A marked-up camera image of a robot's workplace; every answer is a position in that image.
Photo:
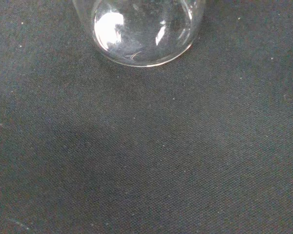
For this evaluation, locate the black bench cloth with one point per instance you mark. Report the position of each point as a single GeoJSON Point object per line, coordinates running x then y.
{"type": "Point", "coordinates": [146, 146]}

